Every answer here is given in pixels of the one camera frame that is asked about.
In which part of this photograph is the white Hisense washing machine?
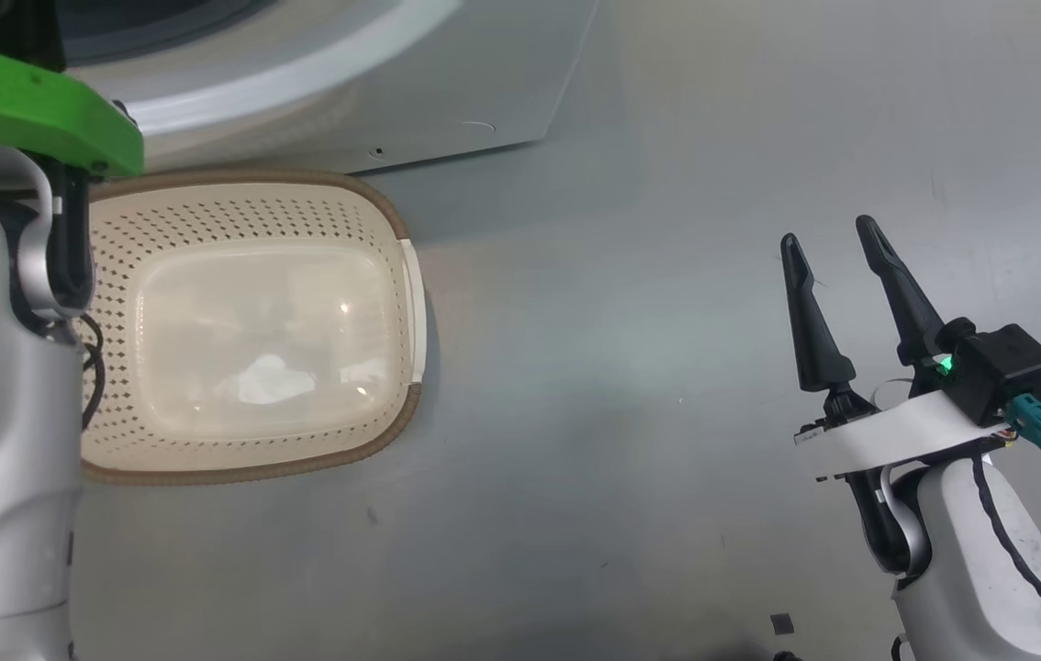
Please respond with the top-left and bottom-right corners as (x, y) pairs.
(57, 0), (601, 177)

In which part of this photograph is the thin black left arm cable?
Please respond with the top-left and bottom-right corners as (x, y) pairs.
(80, 310), (109, 434)

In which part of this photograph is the cream perforated laundry basket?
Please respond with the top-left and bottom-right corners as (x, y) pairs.
(80, 168), (429, 487)

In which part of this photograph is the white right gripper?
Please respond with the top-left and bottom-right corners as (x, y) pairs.
(779, 215), (1018, 483)

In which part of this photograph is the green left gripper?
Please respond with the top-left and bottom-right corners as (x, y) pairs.
(0, 45), (146, 179)

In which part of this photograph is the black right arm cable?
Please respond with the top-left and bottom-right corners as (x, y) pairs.
(968, 456), (1041, 644)

